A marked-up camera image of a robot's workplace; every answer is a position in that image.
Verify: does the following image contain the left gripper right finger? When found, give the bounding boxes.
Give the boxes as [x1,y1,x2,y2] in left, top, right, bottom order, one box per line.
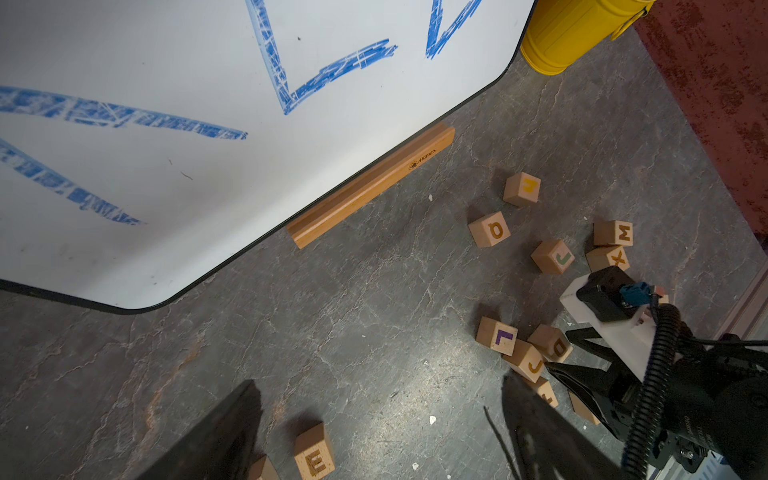
[501,373,622,479]

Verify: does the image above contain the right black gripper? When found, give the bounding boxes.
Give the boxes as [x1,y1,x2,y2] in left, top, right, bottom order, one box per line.
[546,328,767,479]

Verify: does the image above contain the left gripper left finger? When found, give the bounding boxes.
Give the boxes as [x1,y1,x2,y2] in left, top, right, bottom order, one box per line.
[139,379,263,479]

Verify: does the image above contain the wooden block letter R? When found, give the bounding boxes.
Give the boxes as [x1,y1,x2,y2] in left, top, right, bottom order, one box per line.
[247,455,280,480]

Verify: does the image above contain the wooden block letter E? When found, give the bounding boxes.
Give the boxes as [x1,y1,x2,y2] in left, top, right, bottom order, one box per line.
[294,423,336,480]

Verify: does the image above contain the wooden block letter F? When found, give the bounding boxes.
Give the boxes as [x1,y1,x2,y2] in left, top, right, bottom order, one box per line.
[532,377,559,408]

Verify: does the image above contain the wooden block letter C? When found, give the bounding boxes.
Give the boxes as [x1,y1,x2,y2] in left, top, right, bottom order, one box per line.
[502,340,544,383]

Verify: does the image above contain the wooden block letter D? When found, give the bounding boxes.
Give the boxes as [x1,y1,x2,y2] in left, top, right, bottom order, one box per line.
[528,324,574,363]

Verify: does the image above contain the wooden block letter L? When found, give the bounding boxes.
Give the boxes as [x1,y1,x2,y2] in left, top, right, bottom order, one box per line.
[475,317,518,356]

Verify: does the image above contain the wooden block letter X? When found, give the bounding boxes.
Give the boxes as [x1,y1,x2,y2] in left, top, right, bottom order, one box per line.
[586,246,630,272]

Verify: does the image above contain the wooden block letter M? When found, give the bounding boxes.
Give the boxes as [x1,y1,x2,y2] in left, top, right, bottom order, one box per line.
[593,220,634,247]

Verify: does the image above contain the wooden block letter O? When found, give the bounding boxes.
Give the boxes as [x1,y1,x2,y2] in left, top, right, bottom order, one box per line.
[468,212,510,248]

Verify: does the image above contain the wooden board stand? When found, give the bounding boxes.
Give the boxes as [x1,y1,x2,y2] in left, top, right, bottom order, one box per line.
[287,122,456,249]

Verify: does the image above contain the wooden block plain top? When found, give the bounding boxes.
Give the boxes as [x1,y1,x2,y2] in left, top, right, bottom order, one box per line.
[503,172,541,207]

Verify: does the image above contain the white dry-erase board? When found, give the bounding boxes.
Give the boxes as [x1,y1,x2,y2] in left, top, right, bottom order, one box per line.
[1,1,534,311]

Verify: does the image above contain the yellow pen cup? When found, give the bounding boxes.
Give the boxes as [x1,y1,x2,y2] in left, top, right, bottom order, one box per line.
[520,0,654,76]

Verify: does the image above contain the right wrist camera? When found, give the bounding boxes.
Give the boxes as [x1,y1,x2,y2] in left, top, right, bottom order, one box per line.
[559,265,670,383]

